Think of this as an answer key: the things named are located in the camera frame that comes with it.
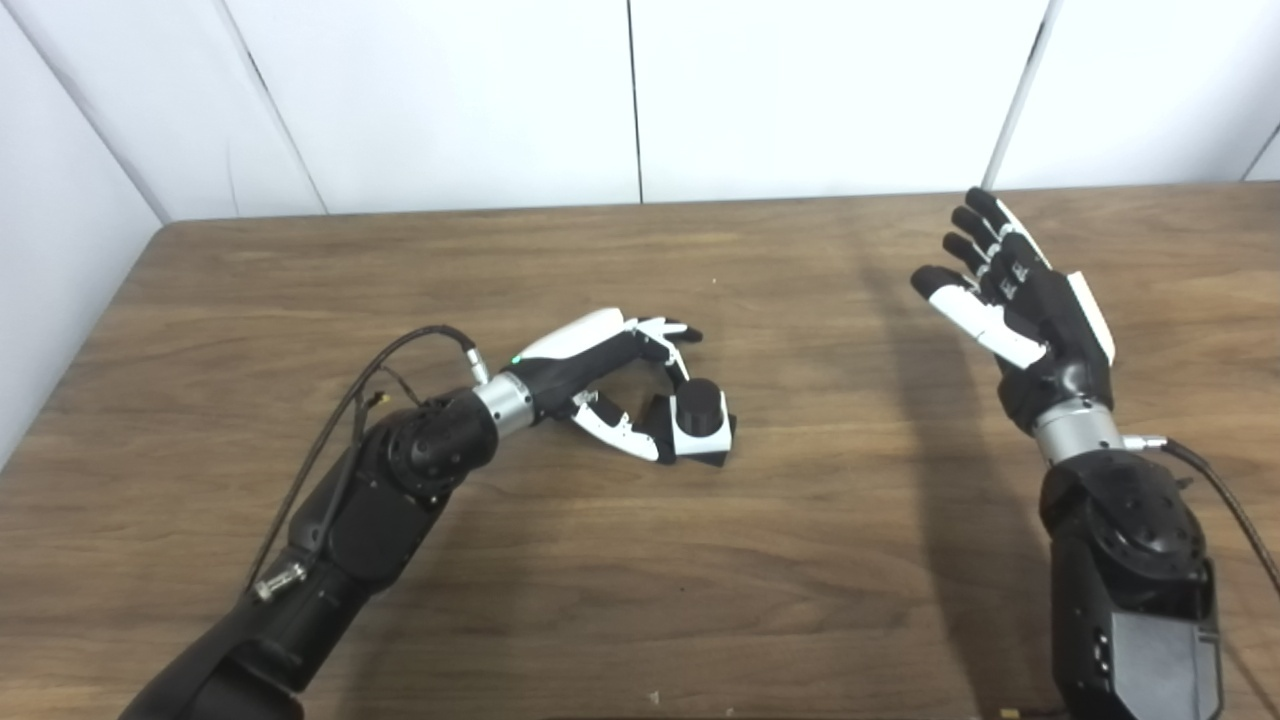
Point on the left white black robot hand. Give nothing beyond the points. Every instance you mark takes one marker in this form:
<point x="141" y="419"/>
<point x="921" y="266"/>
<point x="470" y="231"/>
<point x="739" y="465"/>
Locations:
<point x="580" y="365"/>

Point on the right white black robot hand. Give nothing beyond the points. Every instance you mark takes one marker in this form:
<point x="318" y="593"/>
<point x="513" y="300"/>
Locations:
<point x="1050" y="330"/>

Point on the black peg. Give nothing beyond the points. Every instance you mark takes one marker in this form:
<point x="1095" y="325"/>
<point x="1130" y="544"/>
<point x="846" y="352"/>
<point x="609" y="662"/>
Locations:
<point x="700" y="403"/>

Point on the white square piece with hole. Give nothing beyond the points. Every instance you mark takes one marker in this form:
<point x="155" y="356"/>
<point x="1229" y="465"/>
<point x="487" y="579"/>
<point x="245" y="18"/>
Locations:
<point x="700" y="440"/>

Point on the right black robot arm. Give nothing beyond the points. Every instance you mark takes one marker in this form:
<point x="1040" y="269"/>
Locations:
<point x="1130" y="580"/>

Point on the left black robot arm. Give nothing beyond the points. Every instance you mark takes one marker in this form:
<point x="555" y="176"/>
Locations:
<point x="380" y="510"/>

